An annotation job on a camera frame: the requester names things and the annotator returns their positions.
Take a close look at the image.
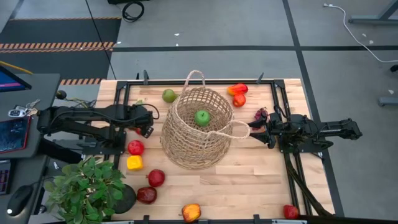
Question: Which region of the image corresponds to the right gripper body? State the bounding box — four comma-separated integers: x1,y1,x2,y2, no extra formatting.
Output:
264,113,290,149

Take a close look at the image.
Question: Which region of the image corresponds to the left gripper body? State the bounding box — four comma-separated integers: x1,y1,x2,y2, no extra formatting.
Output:
124,105,155,138

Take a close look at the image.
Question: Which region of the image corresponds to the crimson red apple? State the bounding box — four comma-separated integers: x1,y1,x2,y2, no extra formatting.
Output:
127,139,146,156

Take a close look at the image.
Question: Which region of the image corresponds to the bright orange-red apple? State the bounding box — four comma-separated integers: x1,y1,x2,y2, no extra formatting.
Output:
232,93,247,108

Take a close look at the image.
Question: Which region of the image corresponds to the olive green pear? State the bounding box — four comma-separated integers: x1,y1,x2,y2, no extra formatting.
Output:
162,88,177,104

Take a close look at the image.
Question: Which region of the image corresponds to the red orange mango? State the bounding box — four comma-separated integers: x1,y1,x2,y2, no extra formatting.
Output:
226,83,249,96

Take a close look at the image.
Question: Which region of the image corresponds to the yellow bell pepper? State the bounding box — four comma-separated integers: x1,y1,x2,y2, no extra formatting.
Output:
126,154,144,171

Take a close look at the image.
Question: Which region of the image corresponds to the bright green apple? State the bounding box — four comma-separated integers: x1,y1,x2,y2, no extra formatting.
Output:
194,109,211,128

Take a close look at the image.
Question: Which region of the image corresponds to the red pomegranate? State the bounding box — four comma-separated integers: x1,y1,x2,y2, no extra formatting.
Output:
146,169,166,188

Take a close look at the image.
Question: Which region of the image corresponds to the small red apple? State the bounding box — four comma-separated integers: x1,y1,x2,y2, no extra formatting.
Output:
283,204,300,220

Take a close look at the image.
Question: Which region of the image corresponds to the red and yellow apple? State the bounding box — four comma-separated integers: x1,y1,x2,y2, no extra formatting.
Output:
181,203,202,223

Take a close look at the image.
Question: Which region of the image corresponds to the purple grape bunch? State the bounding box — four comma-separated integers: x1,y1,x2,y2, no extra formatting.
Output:
254,107,270,122

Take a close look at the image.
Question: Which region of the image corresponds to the dark maroon apple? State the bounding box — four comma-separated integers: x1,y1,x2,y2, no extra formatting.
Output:
136,186,158,205

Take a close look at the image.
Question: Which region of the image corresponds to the black plant pot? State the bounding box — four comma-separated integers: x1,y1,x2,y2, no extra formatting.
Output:
113,184,137,215

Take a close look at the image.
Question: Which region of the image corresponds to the green leafy plant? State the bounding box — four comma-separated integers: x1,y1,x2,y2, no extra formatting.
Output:
43,156,125,224

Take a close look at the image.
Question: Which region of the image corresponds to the grey desk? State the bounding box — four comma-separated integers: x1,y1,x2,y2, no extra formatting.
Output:
0,73,62,224

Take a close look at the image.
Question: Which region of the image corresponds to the grey metal foot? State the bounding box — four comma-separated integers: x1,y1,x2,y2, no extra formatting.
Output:
378,96,398,107

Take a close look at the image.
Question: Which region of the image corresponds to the hazard striped black floor mat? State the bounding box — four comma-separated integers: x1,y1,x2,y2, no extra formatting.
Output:
0,17,123,86

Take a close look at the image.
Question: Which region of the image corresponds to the key bunch with fob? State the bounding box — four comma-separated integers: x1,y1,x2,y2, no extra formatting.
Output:
7,98,41,118

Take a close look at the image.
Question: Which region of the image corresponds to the red-cased tablet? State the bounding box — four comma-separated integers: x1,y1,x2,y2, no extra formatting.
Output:
0,116,32,155

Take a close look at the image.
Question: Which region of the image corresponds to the computer monitor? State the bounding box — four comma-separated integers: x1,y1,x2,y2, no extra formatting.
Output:
0,65,32,93

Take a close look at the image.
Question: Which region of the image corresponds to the black computer mouse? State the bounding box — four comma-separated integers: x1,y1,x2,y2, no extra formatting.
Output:
6,185,34,217

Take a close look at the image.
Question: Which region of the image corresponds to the black keyboard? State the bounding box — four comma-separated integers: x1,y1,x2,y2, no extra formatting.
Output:
0,160,12,196

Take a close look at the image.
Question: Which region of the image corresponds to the woven wicker basket with handles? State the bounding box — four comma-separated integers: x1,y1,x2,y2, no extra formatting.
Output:
160,70,251,171

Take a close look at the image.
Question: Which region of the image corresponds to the black cable bundle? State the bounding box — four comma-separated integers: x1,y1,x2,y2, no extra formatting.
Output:
284,154,335,217

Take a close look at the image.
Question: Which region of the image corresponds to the thin black floor cable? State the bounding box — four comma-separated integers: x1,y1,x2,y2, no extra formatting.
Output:
85,0,117,80

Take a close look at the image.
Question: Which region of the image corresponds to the coiled black cable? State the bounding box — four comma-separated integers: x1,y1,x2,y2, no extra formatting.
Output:
121,1,146,23

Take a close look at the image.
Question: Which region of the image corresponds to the white cable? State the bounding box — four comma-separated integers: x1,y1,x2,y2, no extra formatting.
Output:
323,2,398,63

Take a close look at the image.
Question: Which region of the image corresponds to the yellow cable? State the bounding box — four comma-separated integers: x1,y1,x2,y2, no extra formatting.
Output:
0,60,34,75

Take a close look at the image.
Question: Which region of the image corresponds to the grey desk leg frame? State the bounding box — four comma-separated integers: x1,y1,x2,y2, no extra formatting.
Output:
348,0,398,26

